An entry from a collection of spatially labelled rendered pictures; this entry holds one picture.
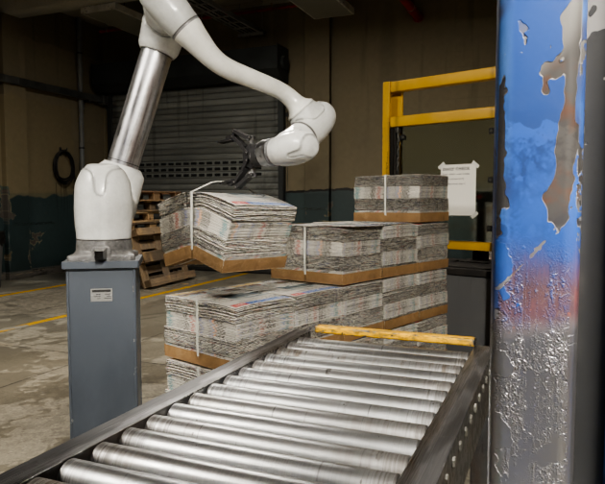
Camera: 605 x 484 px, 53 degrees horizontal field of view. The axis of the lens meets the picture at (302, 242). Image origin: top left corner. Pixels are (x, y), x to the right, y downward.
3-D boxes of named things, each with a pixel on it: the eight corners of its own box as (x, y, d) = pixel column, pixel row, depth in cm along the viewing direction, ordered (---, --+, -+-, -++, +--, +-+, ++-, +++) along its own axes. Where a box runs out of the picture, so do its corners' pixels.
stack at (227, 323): (164, 517, 226) (161, 294, 220) (351, 427, 314) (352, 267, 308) (237, 557, 200) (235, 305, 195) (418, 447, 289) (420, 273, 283)
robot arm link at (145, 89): (73, 223, 186) (84, 220, 207) (126, 237, 189) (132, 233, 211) (146, -20, 185) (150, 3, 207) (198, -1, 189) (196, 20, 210)
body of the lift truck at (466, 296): (396, 391, 375) (397, 261, 370) (438, 372, 416) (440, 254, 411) (506, 417, 330) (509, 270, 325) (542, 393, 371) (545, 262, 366)
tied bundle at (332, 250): (270, 279, 262) (269, 225, 260) (312, 273, 285) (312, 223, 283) (342, 287, 238) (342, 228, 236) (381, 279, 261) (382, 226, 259)
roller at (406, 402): (227, 398, 131) (229, 374, 132) (448, 429, 113) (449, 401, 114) (214, 398, 127) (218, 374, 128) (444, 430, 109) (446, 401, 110)
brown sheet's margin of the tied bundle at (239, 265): (191, 257, 203) (194, 245, 202) (255, 253, 225) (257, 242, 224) (221, 273, 193) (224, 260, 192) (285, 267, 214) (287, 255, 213)
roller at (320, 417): (195, 413, 120) (195, 388, 120) (436, 450, 102) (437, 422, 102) (181, 422, 115) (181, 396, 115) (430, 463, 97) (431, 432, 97)
